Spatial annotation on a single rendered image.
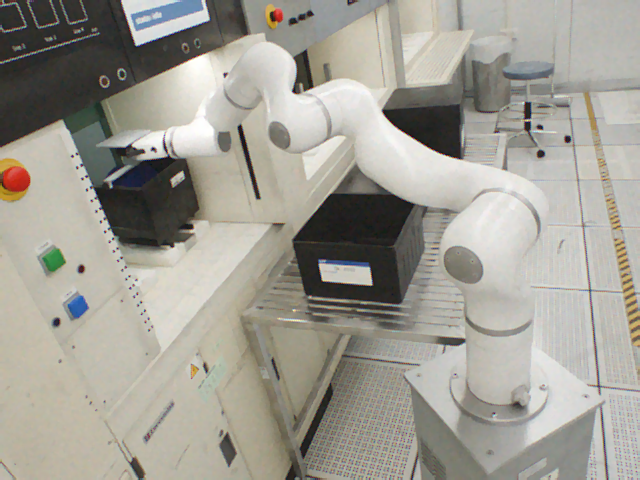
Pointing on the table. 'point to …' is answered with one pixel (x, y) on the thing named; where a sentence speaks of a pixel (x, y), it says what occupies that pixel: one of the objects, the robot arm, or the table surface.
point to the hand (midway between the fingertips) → (129, 145)
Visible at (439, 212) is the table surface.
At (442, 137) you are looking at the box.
